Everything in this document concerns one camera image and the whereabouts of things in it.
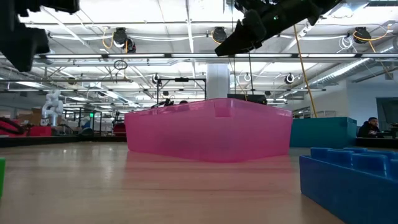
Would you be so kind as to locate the teal plastic bin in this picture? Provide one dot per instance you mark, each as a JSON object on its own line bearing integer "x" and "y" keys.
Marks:
{"x": 323, "y": 132}

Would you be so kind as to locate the blue toy building block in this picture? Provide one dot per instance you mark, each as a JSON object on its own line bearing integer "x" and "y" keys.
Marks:
{"x": 342, "y": 186}

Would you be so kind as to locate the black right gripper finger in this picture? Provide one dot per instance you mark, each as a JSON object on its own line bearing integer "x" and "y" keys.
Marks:
{"x": 239, "y": 50}
{"x": 236, "y": 37}

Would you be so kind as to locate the silver ventilation duct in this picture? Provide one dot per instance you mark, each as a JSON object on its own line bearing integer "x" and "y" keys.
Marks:
{"x": 357, "y": 70}

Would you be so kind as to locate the black aluminium table frame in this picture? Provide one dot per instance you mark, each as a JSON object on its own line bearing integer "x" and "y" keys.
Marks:
{"x": 62, "y": 140}

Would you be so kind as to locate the person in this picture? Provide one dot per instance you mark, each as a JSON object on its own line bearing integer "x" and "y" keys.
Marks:
{"x": 368, "y": 129}

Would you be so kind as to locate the black monitor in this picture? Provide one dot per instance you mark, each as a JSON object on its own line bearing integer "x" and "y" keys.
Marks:
{"x": 248, "y": 98}

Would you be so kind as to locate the pink translucent plastic bin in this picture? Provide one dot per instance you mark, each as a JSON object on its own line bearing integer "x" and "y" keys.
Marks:
{"x": 186, "y": 133}

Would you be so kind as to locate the black stand frame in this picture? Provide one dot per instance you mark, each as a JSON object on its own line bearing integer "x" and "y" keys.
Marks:
{"x": 182, "y": 79}

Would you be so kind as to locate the green toy building block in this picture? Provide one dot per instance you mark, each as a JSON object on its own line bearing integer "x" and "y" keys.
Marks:
{"x": 2, "y": 177}

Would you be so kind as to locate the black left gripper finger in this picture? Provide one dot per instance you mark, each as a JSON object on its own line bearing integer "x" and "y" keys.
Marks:
{"x": 56, "y": 5}

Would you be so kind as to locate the ceiling light strip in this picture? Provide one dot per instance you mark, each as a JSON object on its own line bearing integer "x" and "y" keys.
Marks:
{"x": 105, "y": 55}
{"x": 332, "y": 55}
{"x": 192, "y": 55}

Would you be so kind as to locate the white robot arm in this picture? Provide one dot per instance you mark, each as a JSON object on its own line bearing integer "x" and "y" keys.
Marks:
{"x": 53, "y": 107}

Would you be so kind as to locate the red storage bin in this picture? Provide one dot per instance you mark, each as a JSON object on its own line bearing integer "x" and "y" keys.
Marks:
{"x": 119, "y": 128}
{"x": 6, "y": 130}
{"x": 40, "y": 130}

